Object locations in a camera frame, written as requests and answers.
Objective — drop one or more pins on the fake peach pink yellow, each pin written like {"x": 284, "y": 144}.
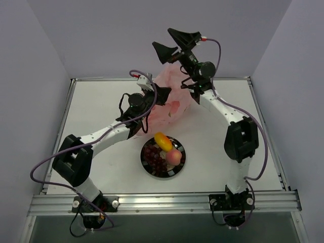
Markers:
{"x": 173, "y": 157}

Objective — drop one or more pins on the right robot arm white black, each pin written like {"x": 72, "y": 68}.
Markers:
{"x": 241, "y": 140}

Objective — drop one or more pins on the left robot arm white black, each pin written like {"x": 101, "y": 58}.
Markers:
{"x": 74, "y": 159}

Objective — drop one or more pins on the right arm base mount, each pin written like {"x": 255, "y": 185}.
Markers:
{"x": 231, "y": 202}

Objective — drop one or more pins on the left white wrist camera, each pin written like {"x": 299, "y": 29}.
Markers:
{"x": 144, "y": 83}

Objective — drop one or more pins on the aluminium front rail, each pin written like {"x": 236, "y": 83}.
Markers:
{"x": 168, "y": 203}

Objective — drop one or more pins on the round plate dark rim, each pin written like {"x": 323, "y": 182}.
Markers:
{"x": 172, "y": 170}

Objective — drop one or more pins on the pink plastic bag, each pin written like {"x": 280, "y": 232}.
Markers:
{"x": 179, "y": 100}

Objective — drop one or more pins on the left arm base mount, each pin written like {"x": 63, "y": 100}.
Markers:
{"x": 108, "y": 204}

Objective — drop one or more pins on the red fake grape bunch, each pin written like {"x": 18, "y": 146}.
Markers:
{"x": 154, "y": 162}

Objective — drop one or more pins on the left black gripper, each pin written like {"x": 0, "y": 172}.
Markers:
{"x": 157, "y": 95}

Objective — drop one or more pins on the orange fake fruit slice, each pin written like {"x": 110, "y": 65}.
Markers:
{"x": 163, "y": 142}

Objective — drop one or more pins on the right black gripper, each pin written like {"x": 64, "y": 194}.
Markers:
{"x": 182, "y": 50}

